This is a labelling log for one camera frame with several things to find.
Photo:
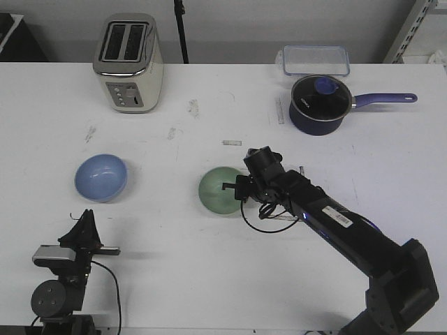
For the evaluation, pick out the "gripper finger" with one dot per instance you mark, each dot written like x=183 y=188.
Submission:
x=78 y=235
x=95 y=239
x=226 y=185

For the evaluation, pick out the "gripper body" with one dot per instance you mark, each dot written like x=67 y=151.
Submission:
x=83 y=257
x=251 y=187

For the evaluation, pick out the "green bowl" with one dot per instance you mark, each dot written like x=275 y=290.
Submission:
x=213 y=197

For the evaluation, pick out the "blue bowl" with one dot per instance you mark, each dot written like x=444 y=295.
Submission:
x=101 y=177

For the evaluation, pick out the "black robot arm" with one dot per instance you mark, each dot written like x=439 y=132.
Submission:
x=402 y=288
x=57 y=302

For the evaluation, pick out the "glass pot lid blue knob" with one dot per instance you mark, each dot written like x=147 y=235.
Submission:
x=321 y=97

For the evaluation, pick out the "clear plastic food container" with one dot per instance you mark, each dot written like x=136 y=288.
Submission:
x=301 y=60

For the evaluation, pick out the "cream two-slot toaster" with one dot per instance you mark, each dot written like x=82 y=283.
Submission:
x=128 y=62

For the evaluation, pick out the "black tripod pole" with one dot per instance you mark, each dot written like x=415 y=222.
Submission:
x=179 y=11

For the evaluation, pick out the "white slotted shelf upright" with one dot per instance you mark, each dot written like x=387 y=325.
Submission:
x=422 y=37

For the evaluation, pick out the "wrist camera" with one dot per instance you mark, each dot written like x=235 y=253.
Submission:
x=53 y=256

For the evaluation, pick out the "blue saucepan with handle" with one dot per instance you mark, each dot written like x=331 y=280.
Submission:
x=319 y=128

